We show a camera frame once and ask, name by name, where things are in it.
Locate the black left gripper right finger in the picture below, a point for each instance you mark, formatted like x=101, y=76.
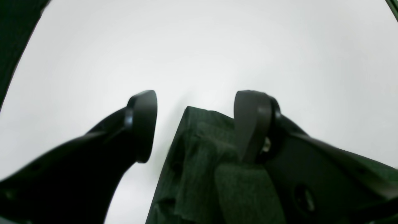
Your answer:
x=316, y=183

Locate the green long-sleeve shirt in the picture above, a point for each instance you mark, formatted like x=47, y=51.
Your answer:
x=203, y=180

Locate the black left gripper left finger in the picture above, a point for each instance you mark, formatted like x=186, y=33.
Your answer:
x=74, y=183

